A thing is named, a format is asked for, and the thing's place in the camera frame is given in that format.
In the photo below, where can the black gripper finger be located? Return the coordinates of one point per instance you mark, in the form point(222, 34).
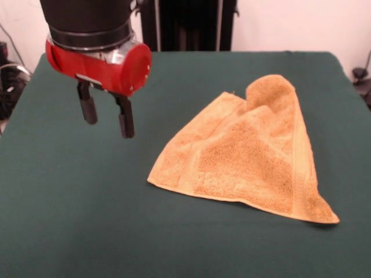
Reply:
point(87, 104)
point(124, 116)

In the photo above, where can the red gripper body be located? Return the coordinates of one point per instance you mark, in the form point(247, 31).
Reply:
point(104, 71)

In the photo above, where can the tan terry towel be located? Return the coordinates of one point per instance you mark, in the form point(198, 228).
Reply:
point(246, 156)

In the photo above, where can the black equipment pile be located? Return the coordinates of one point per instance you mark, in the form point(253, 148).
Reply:
point(11, 89)

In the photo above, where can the dark green table cloth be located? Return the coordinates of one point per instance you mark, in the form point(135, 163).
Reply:
point(87, 188)

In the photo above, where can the black floor device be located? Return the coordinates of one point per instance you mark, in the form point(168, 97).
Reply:
point(360, 78)

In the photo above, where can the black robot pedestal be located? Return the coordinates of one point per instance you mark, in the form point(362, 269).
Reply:
point(188, 26)

